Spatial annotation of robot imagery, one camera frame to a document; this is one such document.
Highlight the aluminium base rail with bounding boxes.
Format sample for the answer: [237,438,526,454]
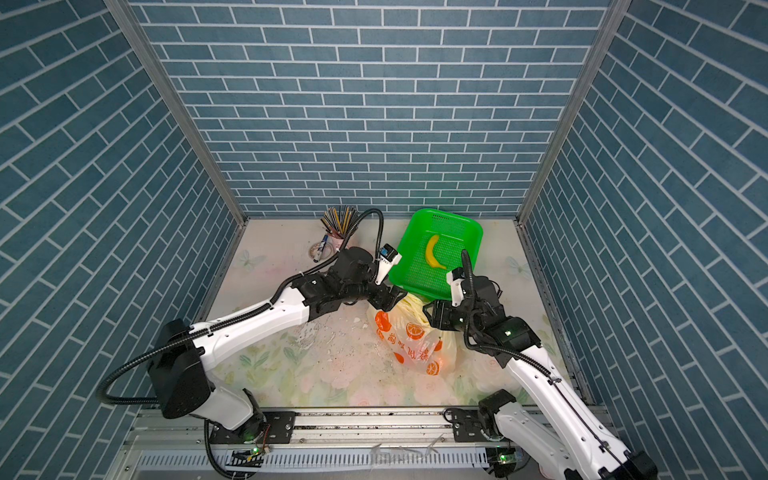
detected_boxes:
[107,407,536,479]

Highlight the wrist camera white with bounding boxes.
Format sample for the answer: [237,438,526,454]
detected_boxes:
[375,243,402,285]
[446,267,469,307]

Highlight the yellow banana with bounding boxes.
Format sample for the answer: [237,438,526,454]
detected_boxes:
[424,235,447,270]

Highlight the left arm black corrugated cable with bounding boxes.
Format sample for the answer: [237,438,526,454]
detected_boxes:
[95,207,385,406]

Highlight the green plastic basket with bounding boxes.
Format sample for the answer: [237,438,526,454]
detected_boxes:
[389,209,484,300]

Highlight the pink pencil cup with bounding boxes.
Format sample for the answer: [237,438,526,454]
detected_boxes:
[328,233,344,251]

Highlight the bundle of coloured pencils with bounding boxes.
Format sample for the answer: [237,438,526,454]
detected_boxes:
[321,206,358,239]

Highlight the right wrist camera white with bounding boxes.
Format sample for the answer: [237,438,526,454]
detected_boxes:
[446,267,469,307]

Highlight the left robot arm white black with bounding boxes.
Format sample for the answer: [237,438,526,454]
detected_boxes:
[148,245,407,441]

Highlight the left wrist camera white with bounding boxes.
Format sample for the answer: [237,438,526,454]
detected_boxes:
[375,243,402,285]

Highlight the yellow printed plastic bag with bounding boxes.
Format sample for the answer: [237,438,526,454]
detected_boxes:
[366,294,458,376]

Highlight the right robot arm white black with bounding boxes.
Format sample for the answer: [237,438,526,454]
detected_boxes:
[423,277,658,479]

